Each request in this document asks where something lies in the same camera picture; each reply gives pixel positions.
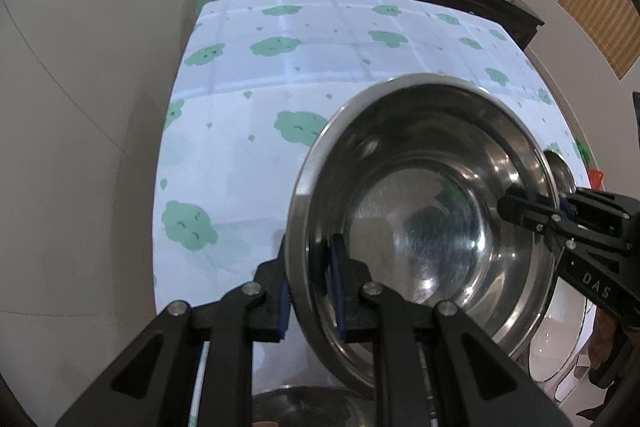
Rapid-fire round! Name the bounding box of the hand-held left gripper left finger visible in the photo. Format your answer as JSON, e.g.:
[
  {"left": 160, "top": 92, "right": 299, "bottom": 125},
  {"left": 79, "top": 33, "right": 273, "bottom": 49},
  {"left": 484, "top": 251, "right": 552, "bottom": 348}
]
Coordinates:
[{"left": 55, "top": 234, "right": 293, "bottom": 427}]

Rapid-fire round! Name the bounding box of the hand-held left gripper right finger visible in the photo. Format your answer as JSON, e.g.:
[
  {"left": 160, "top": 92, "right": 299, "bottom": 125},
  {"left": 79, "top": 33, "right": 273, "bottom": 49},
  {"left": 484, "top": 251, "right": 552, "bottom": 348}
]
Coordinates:
[{"left": 325, "top": 234, "right": 573, "bottom": 427}]

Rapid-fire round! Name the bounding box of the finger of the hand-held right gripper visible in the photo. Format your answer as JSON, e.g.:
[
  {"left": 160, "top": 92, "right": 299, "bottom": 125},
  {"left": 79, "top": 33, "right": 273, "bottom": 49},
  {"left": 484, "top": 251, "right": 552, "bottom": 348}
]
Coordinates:
[
  {"left": 560, "top": 187, "right": 640, "bottom": 224},
  {"left": 497, "top": 184, "right": 632, "bottom": 268}
]

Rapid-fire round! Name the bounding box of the white bowl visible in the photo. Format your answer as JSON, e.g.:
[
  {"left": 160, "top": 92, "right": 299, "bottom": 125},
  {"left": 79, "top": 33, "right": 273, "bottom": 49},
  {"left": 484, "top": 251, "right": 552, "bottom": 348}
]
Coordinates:
[{"left": 527, "top": 282, "right": 593, "bottom": 385}]

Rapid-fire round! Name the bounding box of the wide-rim steel bowl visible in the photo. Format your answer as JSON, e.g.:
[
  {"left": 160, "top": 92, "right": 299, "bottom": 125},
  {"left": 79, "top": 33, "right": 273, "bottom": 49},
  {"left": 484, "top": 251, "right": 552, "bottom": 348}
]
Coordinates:
[{"left": 287, "top": 74, "right": 561, "bottom": 400}]

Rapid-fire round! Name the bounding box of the small steel bowl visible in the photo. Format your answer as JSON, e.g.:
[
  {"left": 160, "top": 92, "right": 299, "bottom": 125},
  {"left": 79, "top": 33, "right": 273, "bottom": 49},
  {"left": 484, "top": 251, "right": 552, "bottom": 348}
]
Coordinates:
[{"left": 254, "top": 384, "right": 377, "bottom": 427}]

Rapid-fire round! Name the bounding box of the bamboo window blind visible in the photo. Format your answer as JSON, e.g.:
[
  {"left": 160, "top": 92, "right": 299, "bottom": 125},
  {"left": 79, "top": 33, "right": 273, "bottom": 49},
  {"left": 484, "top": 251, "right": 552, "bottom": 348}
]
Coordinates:
[{"left": 557, "top": 0, "right": 640, "bottom": 80}]

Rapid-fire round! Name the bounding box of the green cloud print tablecloth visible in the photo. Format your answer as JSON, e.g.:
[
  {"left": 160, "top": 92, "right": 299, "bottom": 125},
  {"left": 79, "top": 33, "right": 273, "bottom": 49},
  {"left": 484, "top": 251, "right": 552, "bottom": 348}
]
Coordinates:
[{"left": 152, "top": 0, "right": 586, "bottom": 427}]

